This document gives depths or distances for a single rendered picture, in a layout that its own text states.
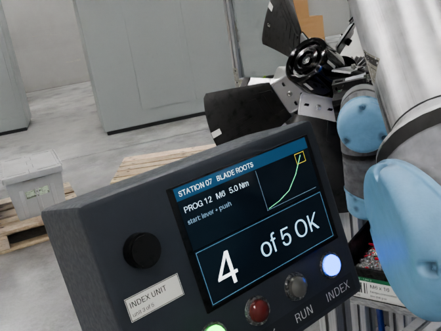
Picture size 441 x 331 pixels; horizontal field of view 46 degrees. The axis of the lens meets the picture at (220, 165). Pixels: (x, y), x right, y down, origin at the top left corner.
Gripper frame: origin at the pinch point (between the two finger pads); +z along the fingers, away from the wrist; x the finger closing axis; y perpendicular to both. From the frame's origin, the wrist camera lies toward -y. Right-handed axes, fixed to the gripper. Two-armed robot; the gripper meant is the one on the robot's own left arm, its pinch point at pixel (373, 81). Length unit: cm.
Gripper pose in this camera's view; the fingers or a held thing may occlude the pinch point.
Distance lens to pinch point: 112.1
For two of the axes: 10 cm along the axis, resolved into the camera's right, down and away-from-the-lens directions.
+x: 2.5, 9.3, 2.6
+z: 2.5, -3.3, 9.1
